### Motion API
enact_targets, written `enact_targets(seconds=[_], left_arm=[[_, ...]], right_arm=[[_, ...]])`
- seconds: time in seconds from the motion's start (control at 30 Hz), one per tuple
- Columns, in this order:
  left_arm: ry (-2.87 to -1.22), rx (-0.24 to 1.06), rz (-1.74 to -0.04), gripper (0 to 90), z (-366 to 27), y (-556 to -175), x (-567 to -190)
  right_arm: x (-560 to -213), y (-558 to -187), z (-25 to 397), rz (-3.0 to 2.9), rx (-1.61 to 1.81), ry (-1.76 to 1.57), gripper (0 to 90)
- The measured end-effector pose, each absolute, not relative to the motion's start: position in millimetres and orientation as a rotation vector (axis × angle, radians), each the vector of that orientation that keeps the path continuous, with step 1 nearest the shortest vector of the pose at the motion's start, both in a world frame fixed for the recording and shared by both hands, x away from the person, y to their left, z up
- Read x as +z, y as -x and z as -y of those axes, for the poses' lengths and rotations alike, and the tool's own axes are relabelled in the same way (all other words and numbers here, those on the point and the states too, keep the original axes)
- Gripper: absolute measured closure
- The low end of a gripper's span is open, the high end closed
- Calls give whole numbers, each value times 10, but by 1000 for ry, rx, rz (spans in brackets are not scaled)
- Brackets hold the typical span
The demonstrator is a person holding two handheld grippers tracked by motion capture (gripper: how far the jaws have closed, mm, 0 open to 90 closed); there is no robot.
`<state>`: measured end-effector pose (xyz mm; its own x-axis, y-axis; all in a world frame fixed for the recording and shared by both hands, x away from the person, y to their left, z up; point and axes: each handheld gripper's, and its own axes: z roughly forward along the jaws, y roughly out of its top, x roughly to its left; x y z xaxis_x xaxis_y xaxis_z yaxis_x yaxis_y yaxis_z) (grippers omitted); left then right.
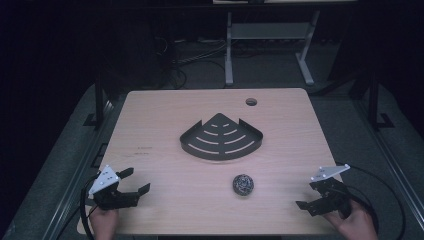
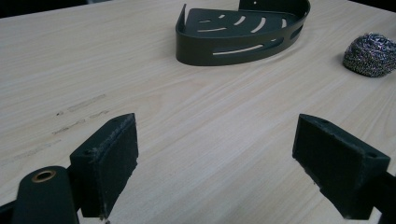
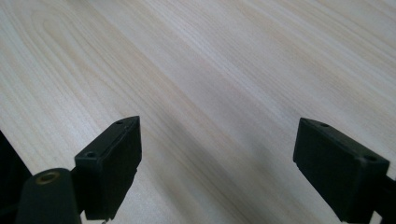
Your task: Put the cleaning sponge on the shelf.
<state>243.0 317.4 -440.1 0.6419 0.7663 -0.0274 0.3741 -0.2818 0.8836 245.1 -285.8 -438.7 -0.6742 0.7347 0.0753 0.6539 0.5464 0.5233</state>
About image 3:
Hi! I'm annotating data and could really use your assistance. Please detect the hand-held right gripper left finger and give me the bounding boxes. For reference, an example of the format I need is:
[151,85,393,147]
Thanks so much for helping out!
[74,115,143,221]

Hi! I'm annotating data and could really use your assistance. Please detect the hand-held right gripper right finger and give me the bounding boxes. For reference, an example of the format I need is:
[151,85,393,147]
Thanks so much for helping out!
[292,117,390,224]

